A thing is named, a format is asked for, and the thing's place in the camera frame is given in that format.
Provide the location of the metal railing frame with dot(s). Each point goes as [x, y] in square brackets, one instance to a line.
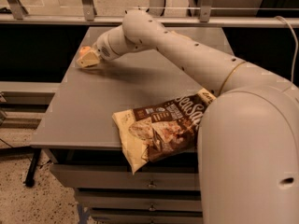
[86, 12]

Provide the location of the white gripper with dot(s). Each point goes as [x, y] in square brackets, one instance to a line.
[104, 48]

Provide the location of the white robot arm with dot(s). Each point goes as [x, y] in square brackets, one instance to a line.
[249, 136]

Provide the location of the grey drawer cabinet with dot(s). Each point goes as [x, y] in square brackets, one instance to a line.
[81, 133]

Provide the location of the orange fruit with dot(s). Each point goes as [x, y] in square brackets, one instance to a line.
[84, 51]

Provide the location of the black stand leg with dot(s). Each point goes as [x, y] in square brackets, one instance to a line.
[29, 180]

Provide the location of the brown sea salt chip bag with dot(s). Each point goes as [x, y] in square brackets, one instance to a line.
[155, 132]

